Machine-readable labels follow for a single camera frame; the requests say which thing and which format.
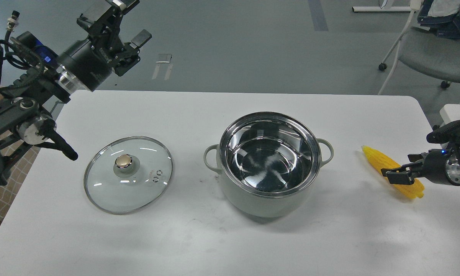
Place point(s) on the grey steel cooking pot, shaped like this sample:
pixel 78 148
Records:
pixel 267 162

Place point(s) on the white table leg base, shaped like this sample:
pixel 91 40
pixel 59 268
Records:
pixel 388 6

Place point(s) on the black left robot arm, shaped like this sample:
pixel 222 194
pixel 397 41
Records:
pixel 31 74

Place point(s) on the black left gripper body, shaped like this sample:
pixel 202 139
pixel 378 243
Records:
pixel 81 60

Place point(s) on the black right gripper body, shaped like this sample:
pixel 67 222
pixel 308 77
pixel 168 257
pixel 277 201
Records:
pixel 434 167

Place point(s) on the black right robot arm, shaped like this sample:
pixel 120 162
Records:
pixel 449 134

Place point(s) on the blue jeans clothing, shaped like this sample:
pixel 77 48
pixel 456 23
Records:
pixel 442 17

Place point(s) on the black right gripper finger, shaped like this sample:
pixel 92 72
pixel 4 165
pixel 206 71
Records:
pixel 417 158
pixel 403 175

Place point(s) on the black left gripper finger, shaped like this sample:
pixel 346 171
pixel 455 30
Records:
pixel 124 56
pixel 102 20

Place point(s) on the grey office chair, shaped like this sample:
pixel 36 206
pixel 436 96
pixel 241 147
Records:
pixel 424 52

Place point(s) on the yellow corn cob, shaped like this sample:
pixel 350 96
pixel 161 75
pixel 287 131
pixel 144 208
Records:
pixel 378 160

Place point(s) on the beige checkered cloth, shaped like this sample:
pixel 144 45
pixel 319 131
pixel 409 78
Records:
pixel 17 176

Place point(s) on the glass pot lid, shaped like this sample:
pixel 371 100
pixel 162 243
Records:
pixel 128 174

